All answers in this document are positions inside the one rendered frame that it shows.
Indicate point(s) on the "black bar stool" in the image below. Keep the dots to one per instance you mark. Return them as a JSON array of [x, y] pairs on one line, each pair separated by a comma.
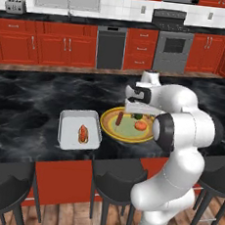
[[217, 178], [118, 180], [1, 188]]

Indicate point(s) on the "grey tupperware container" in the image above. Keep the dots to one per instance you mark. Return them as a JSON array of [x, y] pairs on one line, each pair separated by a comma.
[[71, 130]]

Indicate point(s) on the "silver toaster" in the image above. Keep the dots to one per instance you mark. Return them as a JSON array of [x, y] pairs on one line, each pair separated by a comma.
[[15, 6]]

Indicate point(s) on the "silver sink tap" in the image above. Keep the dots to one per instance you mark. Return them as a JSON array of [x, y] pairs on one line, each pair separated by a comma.
[[69, 13]]

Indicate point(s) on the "steel oven with hob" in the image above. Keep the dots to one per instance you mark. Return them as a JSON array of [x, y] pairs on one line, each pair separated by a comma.
[[173, 45]]

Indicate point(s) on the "red drawer stack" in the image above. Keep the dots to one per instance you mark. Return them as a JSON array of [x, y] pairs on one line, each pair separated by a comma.
[[141, 49]]

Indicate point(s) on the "red kitchen island base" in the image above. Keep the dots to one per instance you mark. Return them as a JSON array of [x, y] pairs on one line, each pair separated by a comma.
[[64, 181]]

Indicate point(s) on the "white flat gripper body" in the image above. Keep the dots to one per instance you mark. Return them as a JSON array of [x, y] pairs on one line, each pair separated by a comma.
[[139, 107]]

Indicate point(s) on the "orange red tomato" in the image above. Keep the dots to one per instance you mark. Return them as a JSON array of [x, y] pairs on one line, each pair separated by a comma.
[[140, 125]]

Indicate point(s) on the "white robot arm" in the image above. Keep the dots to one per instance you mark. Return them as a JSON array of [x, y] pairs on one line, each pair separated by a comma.
[[176, 177]]

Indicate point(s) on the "hot dog in bun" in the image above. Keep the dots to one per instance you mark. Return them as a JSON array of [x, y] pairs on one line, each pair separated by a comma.
[[83, 134]]

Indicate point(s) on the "red base cupboard run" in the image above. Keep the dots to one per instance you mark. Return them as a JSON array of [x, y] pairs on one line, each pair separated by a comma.
[[215, 54], [46, 45]]

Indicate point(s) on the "brown sausage on stick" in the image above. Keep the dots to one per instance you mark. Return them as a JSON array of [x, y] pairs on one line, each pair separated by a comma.
[[119, 118]]

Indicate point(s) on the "large yellow plate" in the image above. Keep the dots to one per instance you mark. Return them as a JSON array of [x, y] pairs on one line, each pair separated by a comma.
[[126, 129]]

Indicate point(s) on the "dark grey dishwasher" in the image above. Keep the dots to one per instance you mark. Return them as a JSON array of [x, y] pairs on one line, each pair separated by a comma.
[[110, 48]]

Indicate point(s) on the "green vegetable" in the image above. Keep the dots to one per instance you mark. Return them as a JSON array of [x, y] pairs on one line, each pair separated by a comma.
[[137, 116]]

